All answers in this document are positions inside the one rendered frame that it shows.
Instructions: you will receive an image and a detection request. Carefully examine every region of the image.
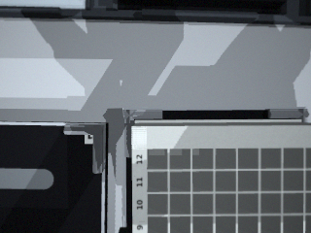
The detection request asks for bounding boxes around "white deep-well block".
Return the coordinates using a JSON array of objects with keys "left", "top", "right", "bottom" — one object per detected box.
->
[{"left": 132, "top": 119, "right": 311, "bottom": 233}]

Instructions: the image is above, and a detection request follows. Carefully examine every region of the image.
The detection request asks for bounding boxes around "dark grey well plate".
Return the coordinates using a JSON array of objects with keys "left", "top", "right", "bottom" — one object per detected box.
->
[{"left": 118, "top": 0, "right": 287, "bottom": 15}]

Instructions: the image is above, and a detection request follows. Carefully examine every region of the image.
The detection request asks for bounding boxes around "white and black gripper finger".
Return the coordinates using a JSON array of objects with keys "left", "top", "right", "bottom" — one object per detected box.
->
[{"left": 119, "top": 227, "right": 132, "bottom": 233}]

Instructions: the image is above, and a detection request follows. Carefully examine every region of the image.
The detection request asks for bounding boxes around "clear well plate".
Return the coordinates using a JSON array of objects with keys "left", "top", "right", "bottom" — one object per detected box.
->
[{"left": 0, "top": 0, "right": 86, "bottom": 10}]

